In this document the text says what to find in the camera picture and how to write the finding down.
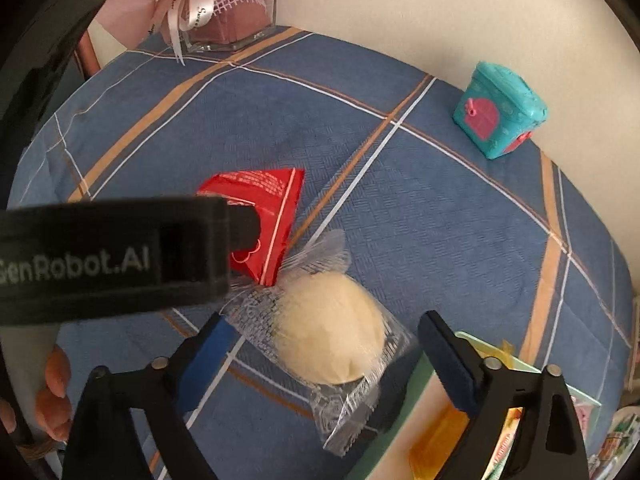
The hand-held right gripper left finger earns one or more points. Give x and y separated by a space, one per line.
205 360

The yellow bread packet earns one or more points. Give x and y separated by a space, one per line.
440 450

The clear packet with white bun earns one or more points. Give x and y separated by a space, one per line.
325 335

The person's left hand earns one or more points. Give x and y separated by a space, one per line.
55 400

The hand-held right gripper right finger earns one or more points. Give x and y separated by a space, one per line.
447 360

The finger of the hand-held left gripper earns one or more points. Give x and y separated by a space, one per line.
245 230

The reddish wooden chair frame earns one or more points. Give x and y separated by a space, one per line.
90 55

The teal tray with white inside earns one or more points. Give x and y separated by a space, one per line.
425 390

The red flower-print snack packet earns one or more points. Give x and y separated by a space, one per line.
272 200

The teal toy box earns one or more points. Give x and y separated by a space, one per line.
500 110

